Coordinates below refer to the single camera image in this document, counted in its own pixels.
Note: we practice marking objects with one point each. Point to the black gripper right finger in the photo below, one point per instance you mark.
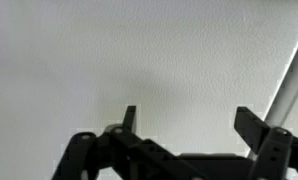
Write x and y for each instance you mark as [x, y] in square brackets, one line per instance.
[275, 147]

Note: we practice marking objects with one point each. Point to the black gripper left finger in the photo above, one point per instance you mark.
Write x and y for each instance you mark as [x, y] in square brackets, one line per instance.
[122, 150]

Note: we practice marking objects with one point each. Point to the white bottom fridge door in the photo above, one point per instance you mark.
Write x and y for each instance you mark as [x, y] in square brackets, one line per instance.
[69, 66]

